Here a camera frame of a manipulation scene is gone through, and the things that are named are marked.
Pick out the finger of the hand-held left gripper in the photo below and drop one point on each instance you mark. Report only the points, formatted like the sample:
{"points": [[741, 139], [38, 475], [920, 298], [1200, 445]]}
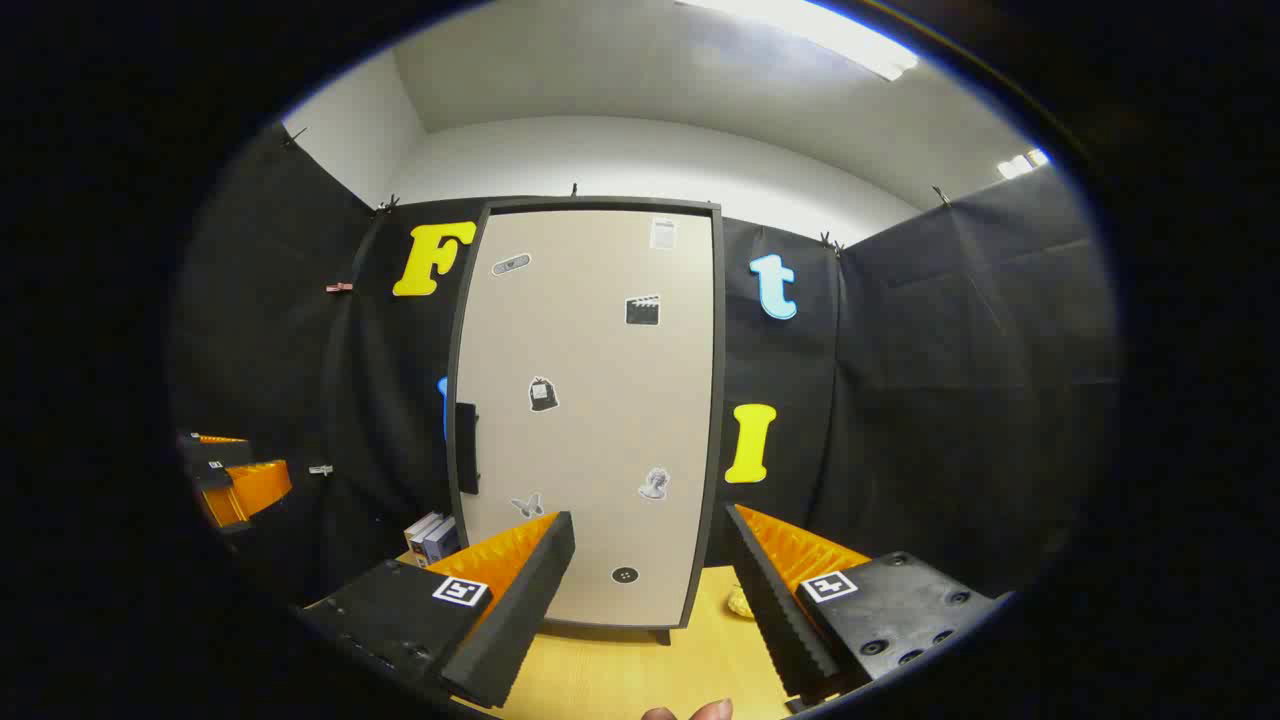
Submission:
{"points": [[215, 452], [250, 488]]}

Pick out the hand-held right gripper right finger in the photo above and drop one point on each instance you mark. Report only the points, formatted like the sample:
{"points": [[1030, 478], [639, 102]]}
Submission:
{"points": [[775, 610]]}

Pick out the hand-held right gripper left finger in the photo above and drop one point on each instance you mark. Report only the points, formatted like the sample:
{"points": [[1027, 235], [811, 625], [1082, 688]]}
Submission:
{"points": [[520, 610]]}

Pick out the dark grey cabinet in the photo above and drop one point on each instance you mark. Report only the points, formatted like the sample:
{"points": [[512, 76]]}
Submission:
{"points": [[719, 400]]}

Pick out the beige cabinet door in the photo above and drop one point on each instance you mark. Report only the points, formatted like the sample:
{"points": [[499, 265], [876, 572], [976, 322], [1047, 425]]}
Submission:
{"points": [[590, 400]]}

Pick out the yellow lumpy object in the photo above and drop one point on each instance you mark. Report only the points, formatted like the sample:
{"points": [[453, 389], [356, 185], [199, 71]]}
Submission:
{"points": [[741, 602]]}

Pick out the blue book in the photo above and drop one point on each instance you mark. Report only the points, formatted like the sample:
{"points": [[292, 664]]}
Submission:
{"points": [[443, 547]]}

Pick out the white book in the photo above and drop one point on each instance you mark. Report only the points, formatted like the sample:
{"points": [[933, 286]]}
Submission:
{"points": [[419, 525]]}

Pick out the black backdrop cloth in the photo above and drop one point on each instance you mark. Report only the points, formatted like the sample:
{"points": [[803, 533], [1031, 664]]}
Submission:
{"points": [[900, 400]]}

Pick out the small ceiling light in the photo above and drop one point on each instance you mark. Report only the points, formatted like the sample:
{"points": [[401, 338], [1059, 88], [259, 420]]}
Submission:
{"points": [[1022, 163]]}

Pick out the long ceiling light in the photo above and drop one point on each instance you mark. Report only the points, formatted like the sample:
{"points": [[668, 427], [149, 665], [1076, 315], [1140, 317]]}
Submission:
{"points": [[820, 35]]}

